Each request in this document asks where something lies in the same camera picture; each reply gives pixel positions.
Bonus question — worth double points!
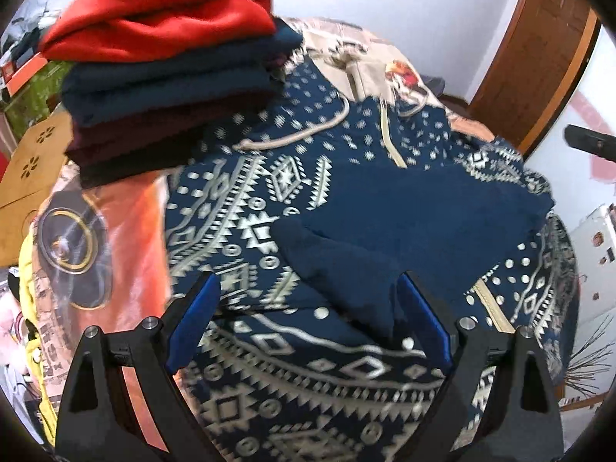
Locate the navy patterned hooded jacket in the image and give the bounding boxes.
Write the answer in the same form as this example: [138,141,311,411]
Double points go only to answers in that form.
[165,53,578,461]

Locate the dark folded clothes stack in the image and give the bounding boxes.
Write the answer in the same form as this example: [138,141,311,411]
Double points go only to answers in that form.
[60,19,303,189]

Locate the white sliding wardrobe door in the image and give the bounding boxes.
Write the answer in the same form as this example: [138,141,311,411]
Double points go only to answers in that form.
[527,30,615,411]

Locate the wooden door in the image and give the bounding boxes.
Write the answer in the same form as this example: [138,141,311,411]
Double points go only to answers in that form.
[470,0,600,156]

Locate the printed bed blanket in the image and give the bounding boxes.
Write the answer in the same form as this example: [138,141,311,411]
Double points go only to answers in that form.
[20,20,501,446]

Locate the green patterned box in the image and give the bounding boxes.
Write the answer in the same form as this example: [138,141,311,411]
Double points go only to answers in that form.
[3,62,72,141]

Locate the clutter pile on box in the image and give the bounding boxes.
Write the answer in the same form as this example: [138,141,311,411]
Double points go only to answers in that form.
[1,0,60,101]

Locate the red folded garment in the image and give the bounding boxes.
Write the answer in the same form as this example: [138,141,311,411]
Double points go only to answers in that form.
[38,0,276,63]

